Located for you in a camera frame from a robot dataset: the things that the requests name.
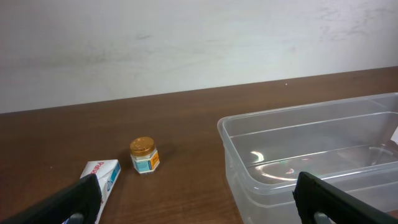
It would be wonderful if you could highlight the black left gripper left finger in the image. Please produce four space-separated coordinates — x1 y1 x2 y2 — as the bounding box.
3 174 101 224

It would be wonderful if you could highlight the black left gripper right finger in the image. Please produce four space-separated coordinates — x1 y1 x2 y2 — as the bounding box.
293 172 397 224

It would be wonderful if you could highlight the white plastic bottle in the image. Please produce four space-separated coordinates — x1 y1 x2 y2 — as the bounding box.
391 128 398 144

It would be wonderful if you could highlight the clear plastic container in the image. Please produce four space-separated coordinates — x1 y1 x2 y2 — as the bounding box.
217 93 397 223

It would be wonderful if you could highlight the white Panadol medicine box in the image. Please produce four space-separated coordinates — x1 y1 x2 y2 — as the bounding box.
64 159 121 224

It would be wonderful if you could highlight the small gold-lidded balm jar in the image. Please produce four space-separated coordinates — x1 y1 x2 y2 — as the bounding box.
129 137 160 174

